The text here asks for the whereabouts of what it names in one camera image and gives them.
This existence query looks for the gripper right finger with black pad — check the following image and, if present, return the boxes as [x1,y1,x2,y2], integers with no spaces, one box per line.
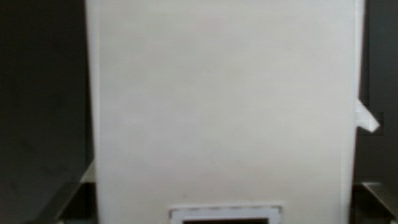
[351,182,398,224]

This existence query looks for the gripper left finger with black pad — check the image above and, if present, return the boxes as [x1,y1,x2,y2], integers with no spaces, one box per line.
[40,159,97,224]

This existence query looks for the white cabinet body box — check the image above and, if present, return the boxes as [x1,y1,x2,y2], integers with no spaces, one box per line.
[355,101,380,132]

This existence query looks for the small white tagged cube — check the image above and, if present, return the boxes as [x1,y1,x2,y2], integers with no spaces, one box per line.
[85,0,362,224]

